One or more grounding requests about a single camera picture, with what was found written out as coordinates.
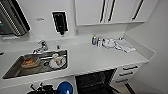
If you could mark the blue bowl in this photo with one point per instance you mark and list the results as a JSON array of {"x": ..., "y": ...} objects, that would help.
[{"x": 65, "y": 88}]

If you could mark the white plate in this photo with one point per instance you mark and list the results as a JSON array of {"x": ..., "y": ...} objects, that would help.
[{"x": 62, "y": 65}]

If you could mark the white printed cup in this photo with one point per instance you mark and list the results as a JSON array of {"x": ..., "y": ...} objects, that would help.
[{"x": 56, "y": 59}]

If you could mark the white sink base cabinet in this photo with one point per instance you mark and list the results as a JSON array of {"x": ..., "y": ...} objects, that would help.
[{"x": 16, "y": 90}]

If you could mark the orange bowl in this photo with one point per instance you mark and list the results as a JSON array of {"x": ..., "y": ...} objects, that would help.
[{"x": 30, "y": 62}]

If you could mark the stainless steel sink basin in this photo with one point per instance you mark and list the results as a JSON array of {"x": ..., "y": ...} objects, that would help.
[{"x": 13, "y": 73}]

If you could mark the chrome sink faucet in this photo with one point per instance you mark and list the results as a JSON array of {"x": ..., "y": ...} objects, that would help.
[{"x": 41, "y": 47}]

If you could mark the chrome sink sprayer knob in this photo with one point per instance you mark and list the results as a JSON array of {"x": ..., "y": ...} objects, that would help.
[{"x": 58, "y": 47}]

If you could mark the blue labelled bottle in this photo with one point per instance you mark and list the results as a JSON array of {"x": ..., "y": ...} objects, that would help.
[{"x": 94, "y": 40}]

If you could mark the steel paper towel dispenser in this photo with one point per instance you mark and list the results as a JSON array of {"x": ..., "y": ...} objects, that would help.
[{"x": 13, "y": 16}]

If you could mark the white narrow drawer unit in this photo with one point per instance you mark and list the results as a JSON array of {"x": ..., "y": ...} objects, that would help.
[{"x": 128, "y": 73}]

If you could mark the white folded towel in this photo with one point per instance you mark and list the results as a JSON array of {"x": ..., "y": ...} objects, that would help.
[{"x": 126, "y": 46}]

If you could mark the white wall outlet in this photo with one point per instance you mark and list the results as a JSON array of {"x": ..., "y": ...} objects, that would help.
[{"x": 77, "y": 32}]

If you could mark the black wall soap dispenser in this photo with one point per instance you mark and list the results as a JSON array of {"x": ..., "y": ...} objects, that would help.
[{"x": 60, "y": 22}]

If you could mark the small wall label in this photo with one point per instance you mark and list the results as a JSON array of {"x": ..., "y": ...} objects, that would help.
[{"x": 40, "y": 19}]

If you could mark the white three-door wall cabinet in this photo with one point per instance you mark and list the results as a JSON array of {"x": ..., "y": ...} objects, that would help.
[{"x": 110, "y": 11}]

